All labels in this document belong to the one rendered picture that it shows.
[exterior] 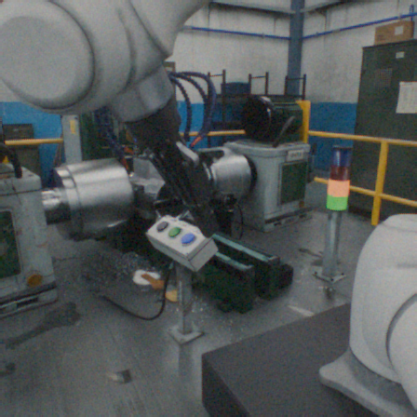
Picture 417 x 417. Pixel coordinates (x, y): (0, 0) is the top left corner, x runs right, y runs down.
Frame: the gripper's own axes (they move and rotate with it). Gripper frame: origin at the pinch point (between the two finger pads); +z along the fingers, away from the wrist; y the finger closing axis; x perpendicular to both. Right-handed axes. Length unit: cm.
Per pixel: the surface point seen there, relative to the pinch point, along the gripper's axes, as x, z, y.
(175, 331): 12.5, 33.0, 18.0
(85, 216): 8, 10, 53
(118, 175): -8, 8, 56
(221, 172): -41, 30, 54
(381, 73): -344, 132, 153
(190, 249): 1.7, 10.4, 9.1
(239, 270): -9.3, 31.4, 15.0
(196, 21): -416, 47, 513
